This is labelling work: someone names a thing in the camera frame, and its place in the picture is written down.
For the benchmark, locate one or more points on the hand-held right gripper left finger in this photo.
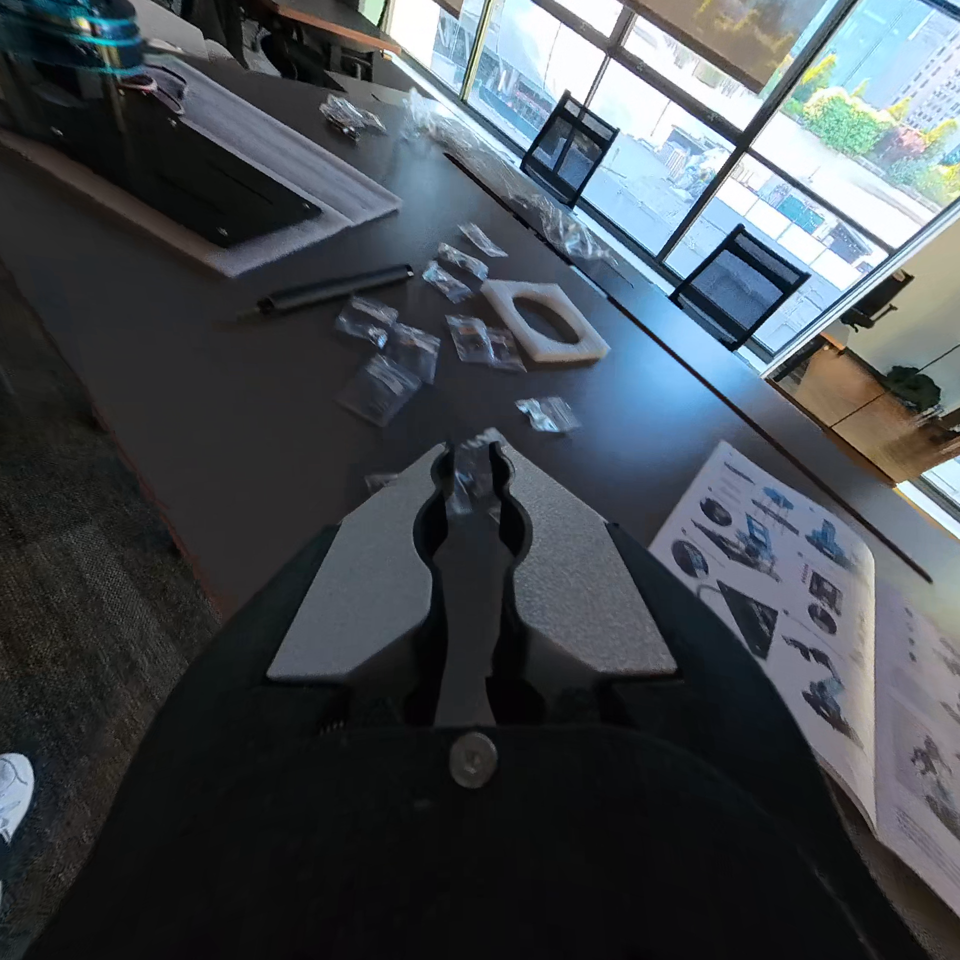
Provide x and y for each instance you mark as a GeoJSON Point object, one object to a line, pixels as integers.
{"type": "Point", "coordinates": [352, 600]}

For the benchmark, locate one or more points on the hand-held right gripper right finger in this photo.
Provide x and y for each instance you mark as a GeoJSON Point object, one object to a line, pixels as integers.
{"type": "Point", "coordinates": [592, 600]}

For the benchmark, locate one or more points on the small clear screw pouch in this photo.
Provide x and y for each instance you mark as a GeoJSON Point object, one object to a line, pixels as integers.
{"type": "Point", "coordinates": [472, 465]}

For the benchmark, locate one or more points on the adjoining dark desk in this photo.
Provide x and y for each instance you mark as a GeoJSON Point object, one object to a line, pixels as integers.
{"type": "Point", "coordinates": [712, 390]}

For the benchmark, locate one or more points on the dark work desk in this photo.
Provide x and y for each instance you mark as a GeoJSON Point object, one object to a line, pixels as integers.
{"type": "Point", "coordinates": [225, 390]}

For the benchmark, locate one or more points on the dark office desk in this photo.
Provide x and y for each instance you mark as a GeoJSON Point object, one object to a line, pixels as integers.
{"type": "Point", "coordinates": [330, 22]}

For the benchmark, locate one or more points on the printed instruction manual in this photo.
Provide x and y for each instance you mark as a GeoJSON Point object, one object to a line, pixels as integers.
{"type": "Point", "coordinates": [787, 540]}

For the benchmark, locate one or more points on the scatter of clear screw bags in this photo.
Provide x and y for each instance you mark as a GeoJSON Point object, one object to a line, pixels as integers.
{"type": "Point", "coordinates": [379, 390]}

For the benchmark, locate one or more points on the black screwdriver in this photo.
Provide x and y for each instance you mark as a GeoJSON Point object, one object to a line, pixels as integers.
{"type": "Point", "coordinates": [330, 289]}

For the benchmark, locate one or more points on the black mesh chair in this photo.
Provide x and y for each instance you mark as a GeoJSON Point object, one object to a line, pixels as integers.
{"type": "Point", "coordinates": [735, 285]}
{"type": "Point", "coordinates": [570, 150]}

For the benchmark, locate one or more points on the crumpled clear plastic wrap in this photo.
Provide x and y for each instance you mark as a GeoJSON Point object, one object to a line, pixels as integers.
{"type": "Point", "coordinates": [555, 225]}

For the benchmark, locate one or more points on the person's white shoe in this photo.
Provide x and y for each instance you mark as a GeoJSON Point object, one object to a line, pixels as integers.
{"type": "Point", "coordinates": [13, 795]}

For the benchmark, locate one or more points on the white foam sheet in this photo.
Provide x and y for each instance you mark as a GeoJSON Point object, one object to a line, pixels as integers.
{"type": "Point", "coordinates": [315, 180]}

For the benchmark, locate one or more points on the clear bag of dark parts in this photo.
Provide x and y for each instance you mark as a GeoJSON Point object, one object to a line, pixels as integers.
{"type": "Point", "coordinates": [349, 116]}

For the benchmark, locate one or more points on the beige roller blind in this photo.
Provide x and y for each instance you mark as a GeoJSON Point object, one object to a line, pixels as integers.
{"type": "Point", "coordinates": [735, 37]}

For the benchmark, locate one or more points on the large window wall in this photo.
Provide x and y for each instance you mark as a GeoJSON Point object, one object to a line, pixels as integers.
{"type": "Point", "coordinates": [675, 112]}

